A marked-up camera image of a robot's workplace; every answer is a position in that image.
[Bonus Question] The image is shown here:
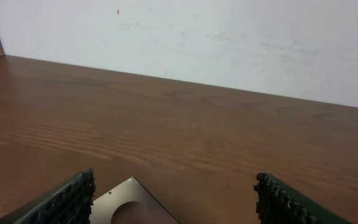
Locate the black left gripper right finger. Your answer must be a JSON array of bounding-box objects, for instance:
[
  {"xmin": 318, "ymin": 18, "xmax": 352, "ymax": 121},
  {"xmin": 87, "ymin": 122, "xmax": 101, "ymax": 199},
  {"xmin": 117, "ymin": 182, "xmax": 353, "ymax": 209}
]
[{"xmin": 253, "ymin": 172, "xmax": 351, "ymax": 224}]

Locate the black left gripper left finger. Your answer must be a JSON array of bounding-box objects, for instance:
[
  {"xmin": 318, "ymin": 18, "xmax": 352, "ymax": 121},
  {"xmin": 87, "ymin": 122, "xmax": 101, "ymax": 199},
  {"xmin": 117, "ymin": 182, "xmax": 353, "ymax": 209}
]
[{"xmin": 0, "ymin": 169, "xmax": 96, "ymax": 224}]

